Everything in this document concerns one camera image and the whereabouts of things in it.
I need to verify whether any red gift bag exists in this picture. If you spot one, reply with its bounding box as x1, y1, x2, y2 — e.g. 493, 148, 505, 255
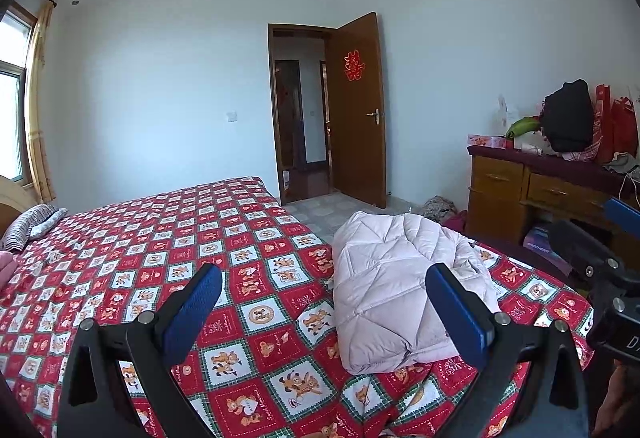
594, 84, 615, 164
612, 96, 640, 159

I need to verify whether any wooden bed headboard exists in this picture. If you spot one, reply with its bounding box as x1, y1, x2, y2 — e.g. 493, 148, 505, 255
0, 175, 33, 239

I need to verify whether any red checked cloth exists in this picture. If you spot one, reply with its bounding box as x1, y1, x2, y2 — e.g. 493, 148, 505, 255
565, 118, 602, 163

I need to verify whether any pink folded quilt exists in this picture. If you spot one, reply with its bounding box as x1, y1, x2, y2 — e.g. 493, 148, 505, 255
0, 250, 16, 289

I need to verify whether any white plastic bag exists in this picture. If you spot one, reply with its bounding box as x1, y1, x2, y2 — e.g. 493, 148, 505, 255
496, 94, 521, 131

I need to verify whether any white cable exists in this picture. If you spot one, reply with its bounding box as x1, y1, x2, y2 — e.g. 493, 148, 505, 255
619, 168, 640, 209

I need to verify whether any red printed bedsheet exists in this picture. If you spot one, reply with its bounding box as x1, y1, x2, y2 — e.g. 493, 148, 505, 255
0, 175, 596, 438

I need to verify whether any brown door frame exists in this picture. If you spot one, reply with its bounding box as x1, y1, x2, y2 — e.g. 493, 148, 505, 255
267, 23, 335, 206

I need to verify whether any black bag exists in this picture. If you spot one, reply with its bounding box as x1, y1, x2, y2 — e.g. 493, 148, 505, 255
541, 79, 596, 154

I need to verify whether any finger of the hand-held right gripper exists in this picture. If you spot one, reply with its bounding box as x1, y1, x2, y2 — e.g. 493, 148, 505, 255
602, 197, 640, 225
546, 219, 640, 289

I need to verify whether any wooden dresser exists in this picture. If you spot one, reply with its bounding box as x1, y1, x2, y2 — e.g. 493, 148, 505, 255
467, 144, 640, 264

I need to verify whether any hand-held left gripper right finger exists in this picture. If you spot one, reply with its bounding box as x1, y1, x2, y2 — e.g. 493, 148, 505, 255
425, 262, 591, 438

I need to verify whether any dark inner door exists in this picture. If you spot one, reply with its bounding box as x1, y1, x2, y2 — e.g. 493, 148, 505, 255
274, 59, 306, 169

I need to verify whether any window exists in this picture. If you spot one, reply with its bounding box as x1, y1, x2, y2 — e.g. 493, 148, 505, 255
0, 0, 38, 184

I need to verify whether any green item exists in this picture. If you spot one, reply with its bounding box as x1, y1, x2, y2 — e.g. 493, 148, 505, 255
505, 116, 541, 139

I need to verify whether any light grey quilted jacket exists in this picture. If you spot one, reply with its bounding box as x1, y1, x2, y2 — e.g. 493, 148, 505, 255
331, 211, 501, 375

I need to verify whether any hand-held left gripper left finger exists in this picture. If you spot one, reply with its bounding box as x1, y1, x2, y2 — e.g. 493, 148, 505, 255
56, 262, 224, 438

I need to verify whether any red paper door decoration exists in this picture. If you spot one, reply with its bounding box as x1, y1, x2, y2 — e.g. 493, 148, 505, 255
344, 49, 363, 81

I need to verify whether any striped pillow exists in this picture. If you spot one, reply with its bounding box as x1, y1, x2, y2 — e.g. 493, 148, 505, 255
1, 204, 68, 253

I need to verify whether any grey patterned cloth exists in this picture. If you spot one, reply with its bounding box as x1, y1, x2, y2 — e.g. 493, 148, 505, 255
422, 195, 458, 224

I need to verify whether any brown wooden door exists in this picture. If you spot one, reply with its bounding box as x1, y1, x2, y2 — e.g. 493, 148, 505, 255
331, 12, 387, 210

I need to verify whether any purple shoe box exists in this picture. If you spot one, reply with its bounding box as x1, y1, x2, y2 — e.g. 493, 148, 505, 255
522, 226, 556, 259

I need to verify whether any pink box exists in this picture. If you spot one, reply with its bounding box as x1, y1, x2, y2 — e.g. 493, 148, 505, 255
467, 134, 515, 150

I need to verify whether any yellow patterned curtain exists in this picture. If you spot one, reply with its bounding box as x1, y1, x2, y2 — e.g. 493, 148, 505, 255
24, 0, 57, 201

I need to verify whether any maroon cloth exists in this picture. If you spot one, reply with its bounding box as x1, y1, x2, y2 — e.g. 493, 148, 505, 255
442, 210, 468, 234

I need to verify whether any person's right hand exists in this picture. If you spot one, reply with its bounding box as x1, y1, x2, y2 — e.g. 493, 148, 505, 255
597, 362, 640, 426

